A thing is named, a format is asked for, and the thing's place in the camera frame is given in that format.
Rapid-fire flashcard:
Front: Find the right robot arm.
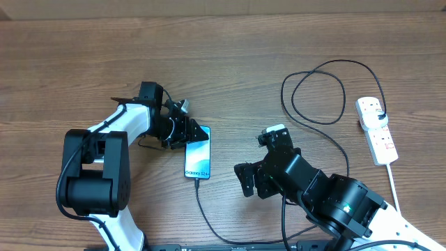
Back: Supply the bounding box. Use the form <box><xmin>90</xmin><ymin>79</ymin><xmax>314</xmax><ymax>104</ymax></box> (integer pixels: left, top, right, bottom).
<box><xmin>234</xmin><ymin>124</ymin><xmax>444</xmax><ymax>250</ymax></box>

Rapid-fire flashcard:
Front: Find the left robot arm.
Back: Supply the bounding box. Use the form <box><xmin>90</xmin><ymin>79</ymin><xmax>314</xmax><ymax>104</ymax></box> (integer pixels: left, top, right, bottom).
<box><xmin>56</xmin><ymin>82</ymin><xmax>210</xmax><ymax>250</ymax></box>

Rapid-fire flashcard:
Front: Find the white power strip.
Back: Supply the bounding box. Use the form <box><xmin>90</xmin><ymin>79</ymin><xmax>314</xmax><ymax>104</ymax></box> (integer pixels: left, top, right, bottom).
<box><xmin>355</xmin><ymin>97</ymin><xmax>398</xmax><ymax>166</ymax></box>

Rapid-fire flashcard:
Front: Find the white charger plug adapter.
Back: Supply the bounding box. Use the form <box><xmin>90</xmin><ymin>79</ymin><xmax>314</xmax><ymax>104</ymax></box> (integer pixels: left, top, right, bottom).
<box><xmin>361</xmin><ymin>111</ymin><xmax>389</xmax><ymax>131</ymax></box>

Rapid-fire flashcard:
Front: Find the blue Galaxy S24+ smartphone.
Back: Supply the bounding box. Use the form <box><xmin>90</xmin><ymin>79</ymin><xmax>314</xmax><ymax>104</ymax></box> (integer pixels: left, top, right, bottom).
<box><xmin>184</xmin><ymin>126</ymin><xmax>210</xmax><ymax>179</ymax></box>

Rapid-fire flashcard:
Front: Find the white power strip cord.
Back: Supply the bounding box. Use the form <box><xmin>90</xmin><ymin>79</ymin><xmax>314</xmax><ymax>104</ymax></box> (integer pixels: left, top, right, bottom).
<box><xmin>385</xmin><ymin>163</ymin><xmax>401</xmax><ymax>213</ymax></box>

